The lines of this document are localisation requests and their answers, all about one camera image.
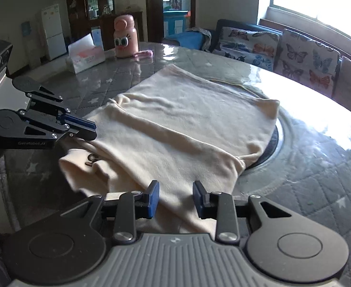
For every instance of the white pink tissue box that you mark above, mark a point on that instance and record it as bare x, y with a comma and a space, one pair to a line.
85, 58

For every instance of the white refrigerator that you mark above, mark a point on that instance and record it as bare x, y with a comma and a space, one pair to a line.
53, 30

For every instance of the dark wooden cabinet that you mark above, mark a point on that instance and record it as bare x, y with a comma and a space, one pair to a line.
78, 12

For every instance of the butterfly print cushion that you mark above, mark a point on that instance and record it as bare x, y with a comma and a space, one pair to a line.
306, 62
247, 46

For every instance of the dark round table insert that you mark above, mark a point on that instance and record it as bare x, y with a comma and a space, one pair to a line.
275, 146

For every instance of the light blue storage cabinet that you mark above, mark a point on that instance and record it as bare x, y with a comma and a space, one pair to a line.
174, 24

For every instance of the cream knit shirt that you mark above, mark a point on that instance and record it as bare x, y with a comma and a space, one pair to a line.
178, 119

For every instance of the pink cartoon-eyed bottle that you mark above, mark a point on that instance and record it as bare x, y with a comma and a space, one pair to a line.
124, 36

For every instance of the blue cloth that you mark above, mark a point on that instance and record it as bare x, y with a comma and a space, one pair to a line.
184, 39

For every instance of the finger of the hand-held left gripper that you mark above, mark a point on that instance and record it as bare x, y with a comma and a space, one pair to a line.
81, 124
48, 95

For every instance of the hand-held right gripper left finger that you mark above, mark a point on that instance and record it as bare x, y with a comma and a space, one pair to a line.
153, 198

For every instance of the white water dispenser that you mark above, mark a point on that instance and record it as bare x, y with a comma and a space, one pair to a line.
29, 43

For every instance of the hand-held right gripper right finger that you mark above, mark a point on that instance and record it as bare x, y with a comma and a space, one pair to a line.
198, 198

